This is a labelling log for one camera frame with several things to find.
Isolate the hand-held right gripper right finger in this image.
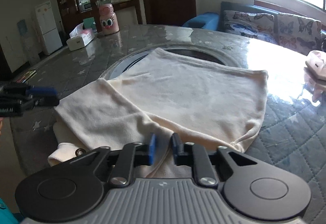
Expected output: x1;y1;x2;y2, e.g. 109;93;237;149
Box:
171;133;258;187

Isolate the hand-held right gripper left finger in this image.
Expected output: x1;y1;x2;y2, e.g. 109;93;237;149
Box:
67;133;156;189

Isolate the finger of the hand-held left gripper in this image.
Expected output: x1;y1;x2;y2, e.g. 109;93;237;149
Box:
32;96;60;108
27;86;58;96

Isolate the cream garment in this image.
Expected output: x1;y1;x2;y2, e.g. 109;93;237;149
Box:
48;48;269;179

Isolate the stack of magazines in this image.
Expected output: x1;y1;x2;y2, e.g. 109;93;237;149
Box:
17;70;36;84

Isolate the white tissue box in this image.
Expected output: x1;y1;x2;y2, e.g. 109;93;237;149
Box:
66;22;95;51

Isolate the white refrigerator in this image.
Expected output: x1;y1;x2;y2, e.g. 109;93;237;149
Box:
34;1;63;55

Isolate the water dispenser with blue jug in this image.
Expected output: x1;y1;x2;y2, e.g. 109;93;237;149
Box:
17;19;39;61

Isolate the pale green box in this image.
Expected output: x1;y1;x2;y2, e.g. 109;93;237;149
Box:
83;17;98;32

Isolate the pink cartoon water bottle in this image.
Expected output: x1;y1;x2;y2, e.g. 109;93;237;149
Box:
99;4;119;35

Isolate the round black induction cooktop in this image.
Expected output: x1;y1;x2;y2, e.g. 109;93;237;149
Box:
109;47;230;80

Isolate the person's teal clothing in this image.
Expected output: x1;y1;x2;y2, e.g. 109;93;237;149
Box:
0;197;19;224

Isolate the dark wooden sideboard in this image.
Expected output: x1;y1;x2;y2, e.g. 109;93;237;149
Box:
112;0;143;26

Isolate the blue sofa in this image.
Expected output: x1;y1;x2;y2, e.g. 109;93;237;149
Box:
181;1;326;51

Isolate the pink white tissue pack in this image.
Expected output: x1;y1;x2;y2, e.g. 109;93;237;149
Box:
304;50;326;81

